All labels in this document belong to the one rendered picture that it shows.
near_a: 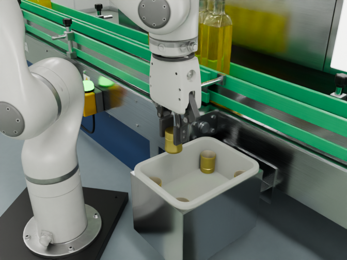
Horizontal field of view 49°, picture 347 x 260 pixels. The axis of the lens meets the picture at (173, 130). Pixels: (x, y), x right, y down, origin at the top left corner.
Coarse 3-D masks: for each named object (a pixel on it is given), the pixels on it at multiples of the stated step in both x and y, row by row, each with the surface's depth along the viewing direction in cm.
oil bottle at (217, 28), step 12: (204, 24) 93; (216, 24) 90; (228, 24) 92; (204, 36) 94; (216, 36) 91; (228, 36) 94; (204, 48) 96; (216, 48) 93; (228, 48) 95; (204, 60) 97; (216, 60) 94; (228, 60) 97; (228, 72) 99
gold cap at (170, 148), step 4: (168, 128) 75; (172, 128) 75; (168, 132) 74; (172, 132) 74; (168, 136) 73; (172, 136) 73; (168, 140) 74; (172, 140) 74; (168, 144) 74; (172, 144) 74; (180, 144) 75; (168, 148) 75; (172, 148) 74; (176, 148) 74; (180, 148) 75; (168, 152) 75; (172, 152) 75; (176, 152) 75
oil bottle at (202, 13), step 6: (204, 12) 95; (210, 12) 95; (204, 18) 94; (198, 24) 95; (198, 30) 95; (198, 36) 96; (198, 42) 97; (198, 48) 98; (198, 54) 98; (198, 60) 99
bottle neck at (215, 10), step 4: (216, 0) 90; (220, 0) 90; (224, 0) 90; (216, 4) 90; (220, 4) 90; (224, 4) 91; (216, 8) 91; (220, 8) 91; (224, 8) 91; (216, 12) 91; (220, 12) 91; (224, 12) 92
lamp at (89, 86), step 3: (84, 81) 118; (87, 81) 118; (90, 81) 119; (84, 84) 116; (87, 84) 117; (90, 84) 117; (84, 87) 116; (87, 87) 116; (90, 87) 117; (93, 87) 119; (87, 90) 117; (90, 90) 117; (93, 90) 119
